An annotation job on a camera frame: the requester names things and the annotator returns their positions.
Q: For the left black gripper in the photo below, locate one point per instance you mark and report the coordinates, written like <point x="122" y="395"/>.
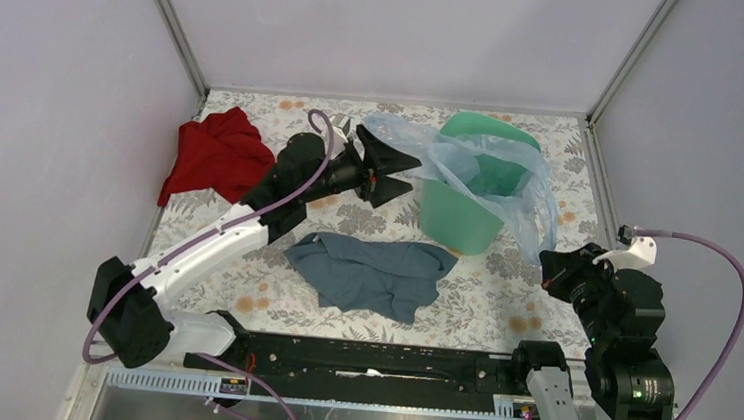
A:
<point x="380" y="160"/>

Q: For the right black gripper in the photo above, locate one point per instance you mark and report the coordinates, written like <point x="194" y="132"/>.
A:
<point x="558" y="267"/>

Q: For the light blue plastic trash bag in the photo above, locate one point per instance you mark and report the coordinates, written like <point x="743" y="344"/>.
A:
<point x="530" y="214"/>

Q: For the green plastic trash bin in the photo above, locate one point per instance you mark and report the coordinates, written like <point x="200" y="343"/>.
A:
<point x="457" y="220"/>

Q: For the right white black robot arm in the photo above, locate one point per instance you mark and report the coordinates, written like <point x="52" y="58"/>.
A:
<point x="620" y="310"/>

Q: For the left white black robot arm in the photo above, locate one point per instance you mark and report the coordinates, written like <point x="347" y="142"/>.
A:
<point x="131" y="305"/>

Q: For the floral patterned table mat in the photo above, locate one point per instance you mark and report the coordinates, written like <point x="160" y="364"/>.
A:
<point x="488" y="302"/>

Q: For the blue grey cloth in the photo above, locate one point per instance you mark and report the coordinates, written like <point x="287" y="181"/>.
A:
<point x="391" y="279"/>

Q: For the red cloth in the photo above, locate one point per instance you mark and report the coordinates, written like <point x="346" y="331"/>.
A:
<point x="224" y="152"/>

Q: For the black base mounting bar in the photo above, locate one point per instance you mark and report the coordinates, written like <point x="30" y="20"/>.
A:
<point x="270" y="356"/>

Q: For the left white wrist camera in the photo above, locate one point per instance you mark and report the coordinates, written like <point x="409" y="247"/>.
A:
<point x="343" y="129"/>

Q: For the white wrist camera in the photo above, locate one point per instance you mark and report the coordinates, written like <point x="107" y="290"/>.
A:
<point x="343" y="129"/>
<point x="638" y="252"/>

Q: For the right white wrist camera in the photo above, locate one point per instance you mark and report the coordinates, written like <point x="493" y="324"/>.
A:
<point x="638" y="252"/>

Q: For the white slotted cable duct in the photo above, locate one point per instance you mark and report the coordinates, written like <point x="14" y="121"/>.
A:
<point x="342" y="393"/>

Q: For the right aluminium frame post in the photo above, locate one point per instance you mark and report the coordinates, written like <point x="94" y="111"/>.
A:
<point x="630" y="60"/>

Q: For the aluminium frame post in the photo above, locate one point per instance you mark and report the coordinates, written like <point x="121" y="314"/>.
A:
<point x="181" y="44"/>
<point x="630" y="60"/>

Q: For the left aluminium frame post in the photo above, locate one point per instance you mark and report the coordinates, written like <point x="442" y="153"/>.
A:
<point x="181" y="44"/>

